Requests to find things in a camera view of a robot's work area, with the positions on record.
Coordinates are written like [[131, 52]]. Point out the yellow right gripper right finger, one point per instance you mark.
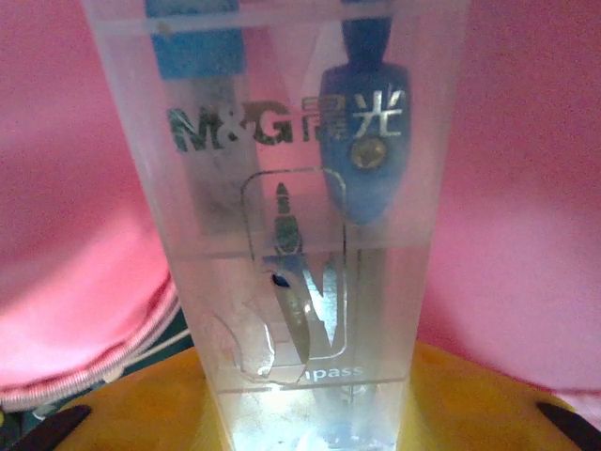
[[469, 413]]

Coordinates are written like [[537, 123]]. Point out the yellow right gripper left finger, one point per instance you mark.
[[141, 413]]

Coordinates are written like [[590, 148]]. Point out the clear plastic compass case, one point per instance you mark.
[[282, 305]]

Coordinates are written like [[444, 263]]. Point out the pink student backpack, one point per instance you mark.
[[516, 188]]

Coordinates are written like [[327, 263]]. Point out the blue drawing compass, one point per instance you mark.
[[366, 188]]

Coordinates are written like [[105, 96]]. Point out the blue capped lead tube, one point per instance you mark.
[[197, 51]]

